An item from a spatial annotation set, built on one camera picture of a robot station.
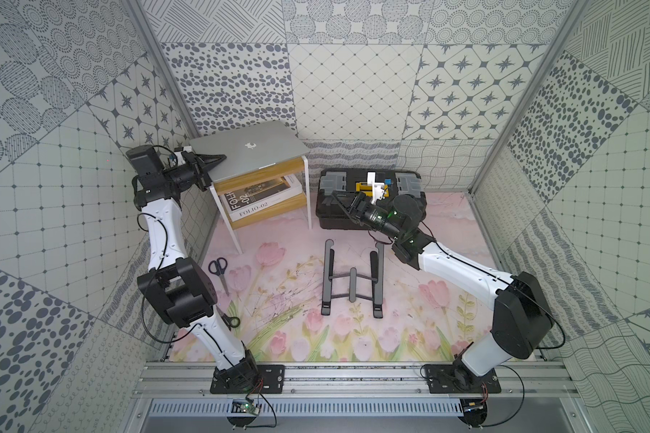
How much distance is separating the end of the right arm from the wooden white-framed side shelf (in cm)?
24

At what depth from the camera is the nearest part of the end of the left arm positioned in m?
0.67

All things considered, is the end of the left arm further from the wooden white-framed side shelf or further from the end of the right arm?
the end of the right arm

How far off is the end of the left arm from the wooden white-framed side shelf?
32mm

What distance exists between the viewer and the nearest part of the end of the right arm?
66 cm

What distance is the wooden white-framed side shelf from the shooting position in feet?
2.48
